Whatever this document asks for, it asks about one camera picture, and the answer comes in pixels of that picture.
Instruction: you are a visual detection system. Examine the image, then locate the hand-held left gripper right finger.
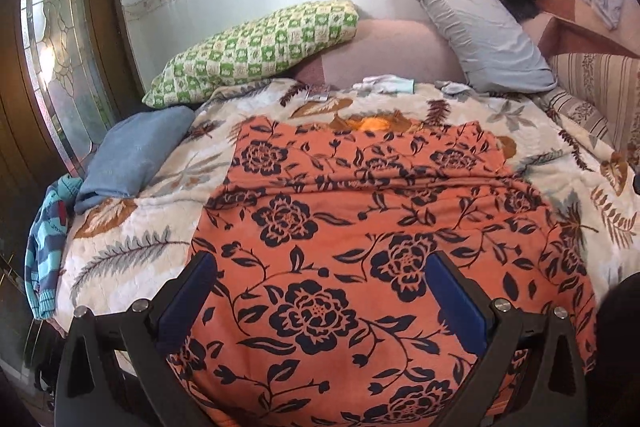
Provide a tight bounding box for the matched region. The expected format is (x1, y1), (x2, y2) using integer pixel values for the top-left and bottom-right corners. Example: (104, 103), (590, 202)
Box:
(425, 251), (588, 427)

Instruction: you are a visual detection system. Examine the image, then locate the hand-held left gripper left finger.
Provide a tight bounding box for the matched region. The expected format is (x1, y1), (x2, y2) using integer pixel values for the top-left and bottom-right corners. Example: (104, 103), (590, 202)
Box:
(55, 251), (218, 427)

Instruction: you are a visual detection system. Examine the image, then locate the orange floral garment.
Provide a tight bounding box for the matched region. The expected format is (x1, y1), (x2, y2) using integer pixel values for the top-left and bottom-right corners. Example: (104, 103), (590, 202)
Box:
(167, 116), (598, 427)

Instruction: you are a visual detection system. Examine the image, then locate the leaf print blanket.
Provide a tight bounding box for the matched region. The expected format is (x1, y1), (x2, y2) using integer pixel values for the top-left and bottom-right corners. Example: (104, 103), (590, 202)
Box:
(55, 79), (640, 348)

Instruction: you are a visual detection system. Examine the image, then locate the folded blue cloth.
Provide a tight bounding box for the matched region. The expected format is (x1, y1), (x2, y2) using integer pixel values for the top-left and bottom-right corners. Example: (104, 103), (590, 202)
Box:
(74, 107), (197, 215)

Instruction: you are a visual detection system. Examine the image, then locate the blue striped sweater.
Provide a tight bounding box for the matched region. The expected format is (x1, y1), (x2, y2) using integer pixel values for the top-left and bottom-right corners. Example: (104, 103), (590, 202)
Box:
(25, 174), (83, 320)

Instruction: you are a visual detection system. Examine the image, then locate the white glove with teal cuff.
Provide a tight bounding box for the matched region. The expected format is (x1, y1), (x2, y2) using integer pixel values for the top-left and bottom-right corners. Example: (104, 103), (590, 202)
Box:
(352, 75), (416, 95)

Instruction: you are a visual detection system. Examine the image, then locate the green checkered pillow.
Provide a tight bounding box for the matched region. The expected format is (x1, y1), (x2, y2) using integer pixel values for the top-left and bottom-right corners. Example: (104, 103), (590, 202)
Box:
(141, 0), (360, 110)

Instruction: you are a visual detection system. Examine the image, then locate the pink quilted mattress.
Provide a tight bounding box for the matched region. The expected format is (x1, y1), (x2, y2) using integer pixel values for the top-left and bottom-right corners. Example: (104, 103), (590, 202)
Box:
(295, 18), (468, 92)

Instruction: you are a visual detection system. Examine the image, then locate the beige striped bedding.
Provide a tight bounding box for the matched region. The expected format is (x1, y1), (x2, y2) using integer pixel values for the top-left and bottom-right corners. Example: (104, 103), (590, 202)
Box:
(532, 53), (640, 152)

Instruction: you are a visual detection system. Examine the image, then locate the grey pillow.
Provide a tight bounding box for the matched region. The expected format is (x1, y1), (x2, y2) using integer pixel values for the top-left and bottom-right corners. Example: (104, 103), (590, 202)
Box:
(396, 0), (558, 94)

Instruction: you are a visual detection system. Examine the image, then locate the patterned glass wooden door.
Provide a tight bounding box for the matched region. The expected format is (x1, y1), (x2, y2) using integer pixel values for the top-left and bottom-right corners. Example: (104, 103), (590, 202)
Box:
(20, 0), (118, 178)

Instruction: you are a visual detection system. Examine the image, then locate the brown and pink blanket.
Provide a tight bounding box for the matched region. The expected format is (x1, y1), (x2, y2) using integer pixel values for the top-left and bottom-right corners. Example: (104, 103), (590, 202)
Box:
(520, 0), (640, 58)

